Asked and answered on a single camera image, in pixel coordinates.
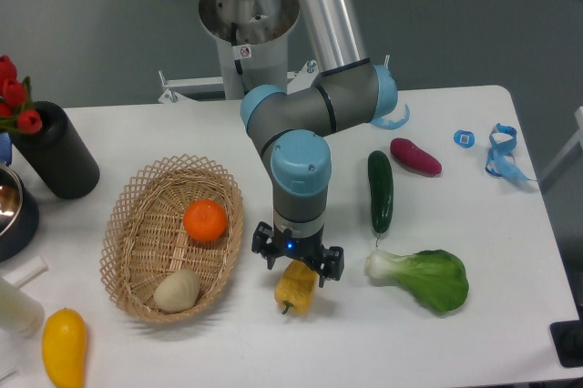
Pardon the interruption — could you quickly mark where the yellow bell pepper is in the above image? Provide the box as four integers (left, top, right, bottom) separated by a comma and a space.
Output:
274, 260, 318, 315

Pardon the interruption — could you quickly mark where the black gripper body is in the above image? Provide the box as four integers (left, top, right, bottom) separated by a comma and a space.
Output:
252, 221, 344, 280

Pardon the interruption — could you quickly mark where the woven wicker basket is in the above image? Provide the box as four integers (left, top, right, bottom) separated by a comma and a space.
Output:
100, 155, 244, 323

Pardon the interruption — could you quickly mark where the black ribbed vase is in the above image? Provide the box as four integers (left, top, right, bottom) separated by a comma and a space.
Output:
9, 101, 100, 199

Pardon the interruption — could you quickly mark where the white plastic bottle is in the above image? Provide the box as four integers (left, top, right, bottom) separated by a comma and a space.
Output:
1, 278, 45, 337

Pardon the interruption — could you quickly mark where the green bok choy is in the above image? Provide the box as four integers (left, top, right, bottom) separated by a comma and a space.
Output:
364, 249, 470, 313

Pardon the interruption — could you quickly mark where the red tulip bouquet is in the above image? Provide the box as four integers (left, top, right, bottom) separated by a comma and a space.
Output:
1, 55, 43, 135

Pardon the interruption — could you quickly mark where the red sweet potato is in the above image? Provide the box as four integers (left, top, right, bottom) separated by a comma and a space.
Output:
390, 138, 442, 177

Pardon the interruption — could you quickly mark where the blue ribbon lanyard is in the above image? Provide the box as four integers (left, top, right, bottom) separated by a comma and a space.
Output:
484, 122, 539, 188

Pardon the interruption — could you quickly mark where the blue paper strip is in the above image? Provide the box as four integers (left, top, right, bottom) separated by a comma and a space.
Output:
371, 105, 410, 130

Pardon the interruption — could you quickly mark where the black device at edge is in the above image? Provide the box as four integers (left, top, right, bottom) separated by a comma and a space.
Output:
550, 320, 582, 368

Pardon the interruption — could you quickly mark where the dark metal bowl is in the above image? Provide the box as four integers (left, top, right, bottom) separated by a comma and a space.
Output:
1, 165, 39, 261

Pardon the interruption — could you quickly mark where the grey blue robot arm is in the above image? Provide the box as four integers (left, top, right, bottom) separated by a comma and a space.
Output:
199, 0, 397, 281

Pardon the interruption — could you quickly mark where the orange fruit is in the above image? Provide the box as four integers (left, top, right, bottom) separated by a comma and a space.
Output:
182, 199, 228, 242

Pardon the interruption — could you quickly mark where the yellow mango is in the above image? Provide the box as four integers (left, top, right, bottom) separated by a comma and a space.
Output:
41, 308, 87, 388

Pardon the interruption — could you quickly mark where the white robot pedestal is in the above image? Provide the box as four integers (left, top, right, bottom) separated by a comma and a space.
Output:
158, 0, 393, 105

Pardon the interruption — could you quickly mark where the green cucumber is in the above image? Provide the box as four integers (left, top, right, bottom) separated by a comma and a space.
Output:
367, 150, 394, 237

